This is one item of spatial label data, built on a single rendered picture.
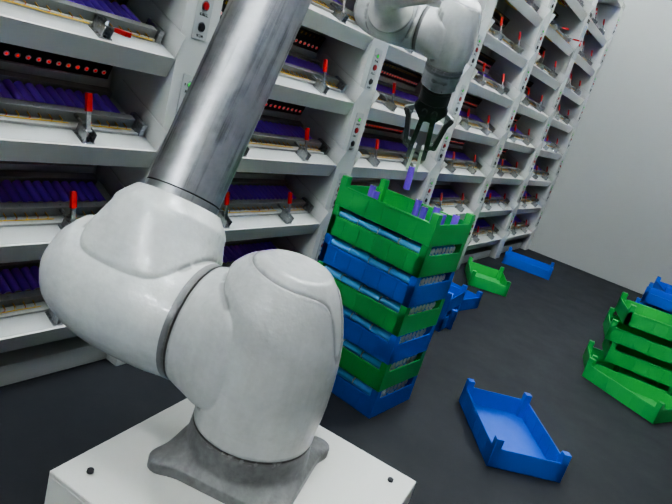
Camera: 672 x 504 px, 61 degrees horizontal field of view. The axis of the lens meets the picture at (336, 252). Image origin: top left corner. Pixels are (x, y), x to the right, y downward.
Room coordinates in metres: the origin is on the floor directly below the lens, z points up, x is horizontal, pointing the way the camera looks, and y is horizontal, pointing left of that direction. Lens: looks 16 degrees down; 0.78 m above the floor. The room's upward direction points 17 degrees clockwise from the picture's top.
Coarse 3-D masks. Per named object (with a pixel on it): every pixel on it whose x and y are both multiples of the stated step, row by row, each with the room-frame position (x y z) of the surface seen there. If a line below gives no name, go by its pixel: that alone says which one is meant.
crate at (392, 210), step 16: (352, 192) 1.46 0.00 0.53; (384, 192) 1.63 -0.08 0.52; (352, 208) 1.46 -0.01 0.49; (368, 208) 1.43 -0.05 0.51; (384, 208) 1.40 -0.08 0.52; (400, 208) 1.60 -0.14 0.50; (432, 208) 1.55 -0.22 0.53; (384, 224) 1.40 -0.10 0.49; (400, 224) 1.37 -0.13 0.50; (416, 224) 1.35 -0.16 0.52; (432, 224) 1.32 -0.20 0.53; (448, 224) 1.52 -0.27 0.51; (464, 224) 1.44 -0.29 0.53; (416, 240) 1.34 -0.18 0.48; (432, 240) 1.32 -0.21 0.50; (448, 240) 1.39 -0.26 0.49; (464, 240) 1.47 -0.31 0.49
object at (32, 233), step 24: (0, 168) 1.10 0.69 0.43; (24, 168) 1.14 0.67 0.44; (48, 168) 1.18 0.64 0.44; (72, 168) 1.23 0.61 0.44; (0, 192) 1.05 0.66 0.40; (24, 192) 1.09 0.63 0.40; (48, 192) 1.14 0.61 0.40; (72, 192) 1.09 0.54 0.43; (96, 192) 1.23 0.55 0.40; (0, 216) 1.02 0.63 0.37; (24, 216) 1.06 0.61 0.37; (48, 216) 1.08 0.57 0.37; (72, 216) 1.09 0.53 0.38; (0, 240) 0.97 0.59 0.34; (24, 240) 1.00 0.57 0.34; (48, 240) 1.04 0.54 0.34
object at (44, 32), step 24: (144, 0) 1.28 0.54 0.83; (0, 24) 0.92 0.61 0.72; (24, 24) 0.95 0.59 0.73; (48, 24) 0.99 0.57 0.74; (72, 24) 1.05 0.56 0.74; (168, 24) 1.23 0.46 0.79; (48, 48) 1.00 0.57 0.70; (72, 48) 1.04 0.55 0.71; (96, 48) 1.07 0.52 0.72; (120, 48) 1.11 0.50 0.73; (144, 48) 1.16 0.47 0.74; (168, 48) 1.23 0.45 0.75; (144, 72) 1.18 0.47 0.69; (168, 72) 1.22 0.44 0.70
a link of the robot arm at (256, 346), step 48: (240, 288) 0.58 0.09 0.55; (288, 288) 0.58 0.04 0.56; (336, 288) 0.63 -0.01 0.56; (192, 336) 0.57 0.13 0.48; (240, 336) 0.56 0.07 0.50; (288, 336) 0.56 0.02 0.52; (336, 336) 0.61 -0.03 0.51; (192, 384) 0.57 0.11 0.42; (240, 384) 0.55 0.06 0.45; (288, 384) 0.56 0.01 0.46; (240, 432) 0.55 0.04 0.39; (288, 432) 0.57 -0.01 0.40
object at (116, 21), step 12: (24, 0) 0.99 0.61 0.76; (36, 0) 1.01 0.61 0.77; (48, 0) 1.02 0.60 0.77; (60, 0) 1.05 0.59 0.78; (48, 12) 1.01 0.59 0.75; (60, 12) 1.04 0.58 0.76; (72, 12) 1.06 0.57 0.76; (84, 12) 1.08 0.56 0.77; (96, 12) 1.10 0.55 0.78; (120, 24) 1.15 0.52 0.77; (132, 24) 1.17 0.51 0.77; (144, 24) 1.20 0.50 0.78
